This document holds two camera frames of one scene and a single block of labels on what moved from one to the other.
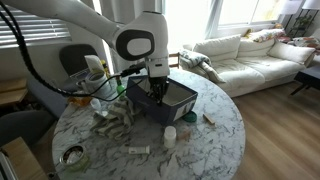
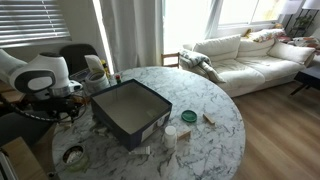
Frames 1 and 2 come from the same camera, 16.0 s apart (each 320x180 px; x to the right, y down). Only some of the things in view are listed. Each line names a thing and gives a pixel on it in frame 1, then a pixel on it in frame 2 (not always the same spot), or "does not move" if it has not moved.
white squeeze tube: [139, 150] does not move
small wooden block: [183, 136] does not move
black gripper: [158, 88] to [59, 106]
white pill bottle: [170, 134] does not move
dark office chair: [72, 57] does not move
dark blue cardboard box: [177, 102] to [130, 112]
